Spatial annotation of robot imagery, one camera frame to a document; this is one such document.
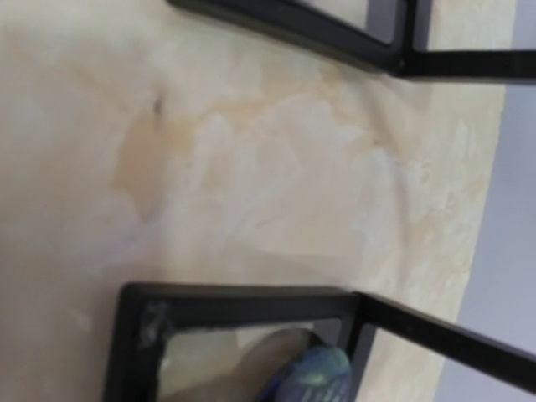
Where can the black brooch display box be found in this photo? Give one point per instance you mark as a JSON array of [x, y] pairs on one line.
[[405, 56]]

